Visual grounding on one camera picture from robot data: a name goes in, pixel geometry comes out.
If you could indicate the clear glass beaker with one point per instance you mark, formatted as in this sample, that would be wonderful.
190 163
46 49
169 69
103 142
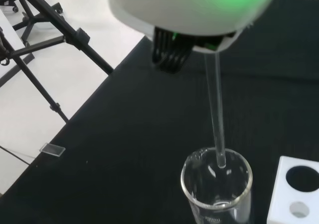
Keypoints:
194 191

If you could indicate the black bench cloth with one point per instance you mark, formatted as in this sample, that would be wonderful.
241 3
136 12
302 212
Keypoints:
112 146

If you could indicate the black camera tripod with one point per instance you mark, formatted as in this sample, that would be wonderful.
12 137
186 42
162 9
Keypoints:
62 27

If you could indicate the white test tube rack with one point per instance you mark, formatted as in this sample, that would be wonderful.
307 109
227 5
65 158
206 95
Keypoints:
279 204

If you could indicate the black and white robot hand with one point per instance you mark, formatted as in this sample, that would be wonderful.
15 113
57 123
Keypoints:
187 10

